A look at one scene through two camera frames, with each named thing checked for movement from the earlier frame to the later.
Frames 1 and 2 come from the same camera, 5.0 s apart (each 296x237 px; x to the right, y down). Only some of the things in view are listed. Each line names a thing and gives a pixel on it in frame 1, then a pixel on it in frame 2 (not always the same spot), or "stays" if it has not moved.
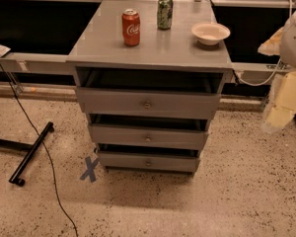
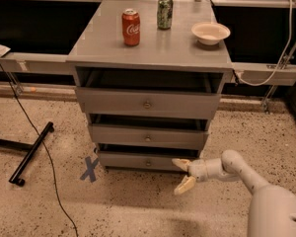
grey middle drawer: x=149 y=130 stays
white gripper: x=294 y=41 → x=197 y=170
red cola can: x=131 y=28 stays
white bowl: x=210 y=33 stays
